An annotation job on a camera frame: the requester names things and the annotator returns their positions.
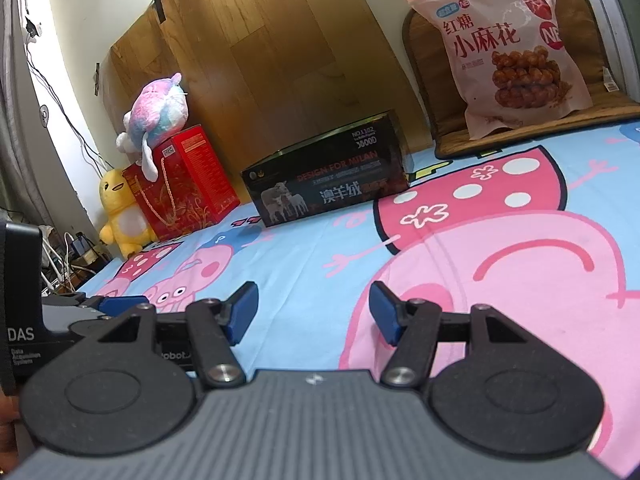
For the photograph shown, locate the brown seat cushion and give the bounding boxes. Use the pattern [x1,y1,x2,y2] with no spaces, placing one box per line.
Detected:
[404,0,639,157]

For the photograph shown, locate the person's left hand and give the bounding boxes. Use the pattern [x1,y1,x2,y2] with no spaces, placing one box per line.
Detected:
[0,392,21,474]

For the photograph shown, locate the Peppa Pig bed sheet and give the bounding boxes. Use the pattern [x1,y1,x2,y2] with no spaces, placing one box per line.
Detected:
[84,122,639,476]

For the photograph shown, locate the wooden board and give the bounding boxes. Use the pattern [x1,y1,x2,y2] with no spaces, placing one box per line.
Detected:
[100,0,431,190]

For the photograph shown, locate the tangled white cables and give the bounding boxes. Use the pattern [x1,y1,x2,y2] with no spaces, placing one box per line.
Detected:
[39,231,101,296]

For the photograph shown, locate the black sheep print box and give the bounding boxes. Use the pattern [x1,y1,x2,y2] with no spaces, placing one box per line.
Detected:
[241,110,409,226]

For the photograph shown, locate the yellow duck plush toy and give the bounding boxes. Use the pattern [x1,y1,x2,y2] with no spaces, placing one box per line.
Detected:
[99,169,157,259]

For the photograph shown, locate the pink twisted snack bag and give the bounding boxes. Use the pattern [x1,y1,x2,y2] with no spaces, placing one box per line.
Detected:
[407,0,592,140]

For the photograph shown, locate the pink blue plush toy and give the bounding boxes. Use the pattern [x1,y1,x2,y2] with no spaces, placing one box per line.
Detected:
[116,73,189,182]

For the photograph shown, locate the red gift bag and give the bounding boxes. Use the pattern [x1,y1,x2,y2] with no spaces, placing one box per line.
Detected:
[122,125,241,242]

